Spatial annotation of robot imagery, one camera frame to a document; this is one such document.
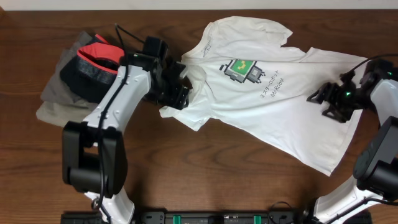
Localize white t-shirt with robot print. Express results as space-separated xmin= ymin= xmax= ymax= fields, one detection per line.
xmin=160 ymin=16 xmax=364 ymax=175

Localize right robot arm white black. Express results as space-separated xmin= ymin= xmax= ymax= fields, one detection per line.
xmin=297 ymin=54 xmax=397 ymax=223

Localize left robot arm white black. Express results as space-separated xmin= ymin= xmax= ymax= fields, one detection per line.
xmin=60 ymin=37 xmax=189 ymax=223

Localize folded black red shorts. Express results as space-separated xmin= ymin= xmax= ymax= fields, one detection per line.
xmin=60 ymin=34 xmax=124 ymax=103

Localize folded grey olive garment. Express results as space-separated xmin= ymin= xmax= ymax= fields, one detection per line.
xmin=36 ymin=31 xmax=97 ymax=127

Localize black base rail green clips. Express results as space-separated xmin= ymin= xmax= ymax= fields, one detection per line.
xmin=60 ymin=203 xmax=373 ymax=224

